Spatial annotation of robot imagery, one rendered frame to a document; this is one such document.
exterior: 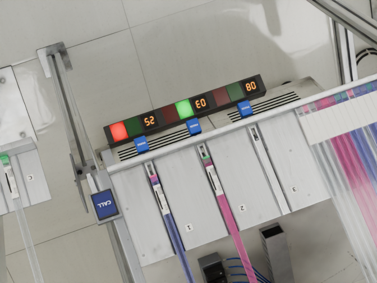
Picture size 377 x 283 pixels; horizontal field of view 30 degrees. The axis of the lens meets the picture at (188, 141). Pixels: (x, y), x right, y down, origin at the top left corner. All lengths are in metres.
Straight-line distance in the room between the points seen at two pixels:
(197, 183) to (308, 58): 0.97
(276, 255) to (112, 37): 0.79
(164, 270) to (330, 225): 0.42
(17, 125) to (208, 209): 0.88
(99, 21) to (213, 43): 0.35
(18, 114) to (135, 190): 0.78
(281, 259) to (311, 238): 0.11
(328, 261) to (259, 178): 0.51
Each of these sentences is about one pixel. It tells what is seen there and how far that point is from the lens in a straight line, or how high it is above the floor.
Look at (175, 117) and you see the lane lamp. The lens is 1.42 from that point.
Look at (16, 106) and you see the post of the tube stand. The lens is 2.08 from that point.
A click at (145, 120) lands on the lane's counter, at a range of 1.42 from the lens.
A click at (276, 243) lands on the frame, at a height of 0.66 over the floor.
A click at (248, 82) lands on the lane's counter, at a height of 0.65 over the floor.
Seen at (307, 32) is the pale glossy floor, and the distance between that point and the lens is 2.23.
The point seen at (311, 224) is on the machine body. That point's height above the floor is 0.62.
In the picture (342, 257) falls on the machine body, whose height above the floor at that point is 0.62.
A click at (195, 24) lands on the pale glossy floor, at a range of 2.09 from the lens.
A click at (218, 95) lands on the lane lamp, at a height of 0.65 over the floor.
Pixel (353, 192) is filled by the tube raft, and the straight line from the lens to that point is 1.41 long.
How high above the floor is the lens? 1.90
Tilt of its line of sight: 58 degrees down
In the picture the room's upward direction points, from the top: 150 degrees clockwise
